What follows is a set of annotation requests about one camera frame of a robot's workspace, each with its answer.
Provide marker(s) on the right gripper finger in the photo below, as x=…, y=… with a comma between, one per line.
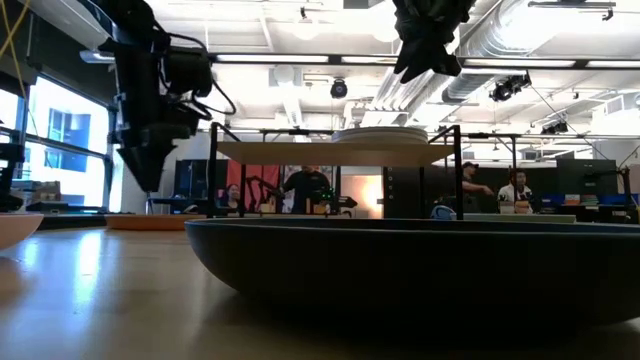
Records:
x=445, y=62
x=410, y=62

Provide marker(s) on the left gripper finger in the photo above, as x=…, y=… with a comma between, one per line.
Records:
x=160, y=162
x=140, y=162

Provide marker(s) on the small terracotta orange plate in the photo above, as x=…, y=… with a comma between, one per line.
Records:
x=150, y=222

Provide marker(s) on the stack of plates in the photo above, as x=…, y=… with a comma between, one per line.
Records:
x=380, y=130

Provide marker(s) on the small white plate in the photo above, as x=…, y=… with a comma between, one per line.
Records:
x=380, y=142

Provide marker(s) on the large pink plate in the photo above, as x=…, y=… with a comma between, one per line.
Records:
x=17, y=227

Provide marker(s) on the large dark bowl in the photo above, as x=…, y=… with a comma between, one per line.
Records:
x=400, y=265

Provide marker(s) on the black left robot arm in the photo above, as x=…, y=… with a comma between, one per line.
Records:
x=135, y=75

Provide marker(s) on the black background robot arm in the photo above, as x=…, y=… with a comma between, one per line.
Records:
x=260, y=187

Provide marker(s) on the wooden shelf black metal legs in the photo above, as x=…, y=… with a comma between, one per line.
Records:
x=330, y=153

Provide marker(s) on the black spotlight cluster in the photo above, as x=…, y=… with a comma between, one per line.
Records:
x=507, y=90

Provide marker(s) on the black ceiling spotlight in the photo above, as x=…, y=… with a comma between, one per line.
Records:
x=339, y=90

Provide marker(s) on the red panel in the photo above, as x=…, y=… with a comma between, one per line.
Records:
x=237, y=177

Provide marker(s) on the large window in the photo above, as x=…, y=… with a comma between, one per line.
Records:
x=70, y=125

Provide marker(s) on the person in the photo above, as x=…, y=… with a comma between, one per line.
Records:
x=471, y=185
x=232, y=195
x=306, y=190
x=520, y=192

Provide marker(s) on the cardboard boxes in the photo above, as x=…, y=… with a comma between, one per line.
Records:
x=47, y=192

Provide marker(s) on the black spotlight pair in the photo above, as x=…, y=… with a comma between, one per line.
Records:
x=555, y=128

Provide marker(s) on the black ceiling track fixture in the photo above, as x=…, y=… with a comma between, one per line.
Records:
x=570, y=4

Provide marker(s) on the long ceiling light bar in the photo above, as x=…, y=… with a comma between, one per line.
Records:
x=270, y=58

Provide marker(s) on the blue and white round object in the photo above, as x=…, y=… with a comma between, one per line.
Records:
x=442, y=213

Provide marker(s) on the background robot with green lights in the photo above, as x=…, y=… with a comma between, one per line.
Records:
x=330, y=197

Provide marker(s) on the black screen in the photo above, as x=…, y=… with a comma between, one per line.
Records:
x=587, y=175

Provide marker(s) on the silver ventilation duct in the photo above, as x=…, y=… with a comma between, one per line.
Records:
x=500, y=35

